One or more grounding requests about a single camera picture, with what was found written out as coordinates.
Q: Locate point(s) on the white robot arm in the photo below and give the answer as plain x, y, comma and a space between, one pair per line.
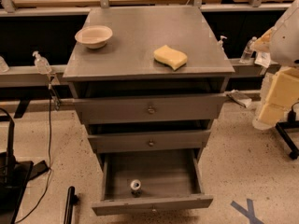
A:
281, 90

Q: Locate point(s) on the grey drawer cabinet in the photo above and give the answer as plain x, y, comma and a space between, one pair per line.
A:
125, 66

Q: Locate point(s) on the grey top drawer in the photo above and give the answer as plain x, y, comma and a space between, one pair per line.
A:
149, 108

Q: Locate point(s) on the grey drawer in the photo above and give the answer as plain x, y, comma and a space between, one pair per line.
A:
149, 108
126, 142
170, 180

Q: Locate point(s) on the grey middle drawer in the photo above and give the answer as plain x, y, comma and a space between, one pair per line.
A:
126, 142

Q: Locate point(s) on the grey bottom drawer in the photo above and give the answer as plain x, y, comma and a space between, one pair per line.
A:
170, 180

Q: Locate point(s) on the yellow sponge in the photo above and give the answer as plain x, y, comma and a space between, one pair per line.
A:
171, 57

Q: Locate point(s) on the white bowl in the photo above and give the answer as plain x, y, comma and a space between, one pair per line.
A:
94, 37

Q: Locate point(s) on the small pump bottle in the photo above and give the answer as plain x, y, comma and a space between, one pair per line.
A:
221, 41

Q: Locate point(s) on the folded grey cloth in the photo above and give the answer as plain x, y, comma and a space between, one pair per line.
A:
240, 98

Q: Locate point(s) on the clear water bottle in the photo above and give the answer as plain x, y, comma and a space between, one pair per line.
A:
248, 51

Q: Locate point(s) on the clear pump sanitizer bottle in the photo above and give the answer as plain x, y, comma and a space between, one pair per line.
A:
41, 63

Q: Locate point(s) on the black bar on floor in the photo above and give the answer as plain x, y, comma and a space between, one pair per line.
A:
71, 201

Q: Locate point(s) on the white paper packet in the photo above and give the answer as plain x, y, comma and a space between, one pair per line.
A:
263, 59

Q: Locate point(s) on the black stand base right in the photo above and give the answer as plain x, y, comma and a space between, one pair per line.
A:
284, 126

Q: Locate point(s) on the clear bottle far left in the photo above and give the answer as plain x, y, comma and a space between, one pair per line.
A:
3, 65

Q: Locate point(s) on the black monitor stand left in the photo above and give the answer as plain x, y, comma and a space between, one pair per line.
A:
14, 175

